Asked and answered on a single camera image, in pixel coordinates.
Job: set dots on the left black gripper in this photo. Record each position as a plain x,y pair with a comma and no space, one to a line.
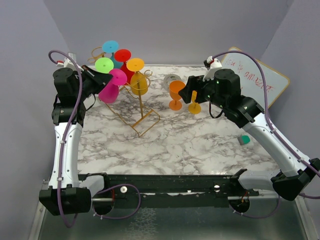
100,80

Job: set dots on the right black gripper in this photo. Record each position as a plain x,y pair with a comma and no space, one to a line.
194,83

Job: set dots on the orange wine glass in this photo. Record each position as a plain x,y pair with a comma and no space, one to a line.
174,88

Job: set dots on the green wine glass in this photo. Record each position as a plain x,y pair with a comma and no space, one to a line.
104,65

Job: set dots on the pink wine glass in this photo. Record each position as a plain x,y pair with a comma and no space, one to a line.
111,91

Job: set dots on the yellow wine glass front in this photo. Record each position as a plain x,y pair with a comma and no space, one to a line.
194,107

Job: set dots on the yellow wine glass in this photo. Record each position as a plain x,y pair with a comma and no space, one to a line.
138,82
194,107

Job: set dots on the gold wire glass rack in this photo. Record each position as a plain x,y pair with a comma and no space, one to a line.
145,112

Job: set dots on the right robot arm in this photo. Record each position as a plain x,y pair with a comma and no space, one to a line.
224,91

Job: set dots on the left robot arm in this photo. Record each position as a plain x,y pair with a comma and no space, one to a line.
67,192

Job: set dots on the red wine glass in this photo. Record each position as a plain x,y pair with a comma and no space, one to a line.
123,55

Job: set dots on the cyan wine glass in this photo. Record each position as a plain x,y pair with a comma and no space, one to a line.
110,47

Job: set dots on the clear tape roll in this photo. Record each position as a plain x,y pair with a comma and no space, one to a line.
168,79

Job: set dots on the green grey eraser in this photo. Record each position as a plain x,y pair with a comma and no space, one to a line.
243,139

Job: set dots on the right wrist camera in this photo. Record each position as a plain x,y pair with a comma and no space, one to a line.
212,65

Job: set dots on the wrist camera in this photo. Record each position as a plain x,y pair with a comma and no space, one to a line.
212,65
67,63

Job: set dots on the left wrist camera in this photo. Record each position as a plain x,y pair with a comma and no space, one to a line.
67,63

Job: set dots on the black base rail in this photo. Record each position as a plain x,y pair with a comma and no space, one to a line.
169,191

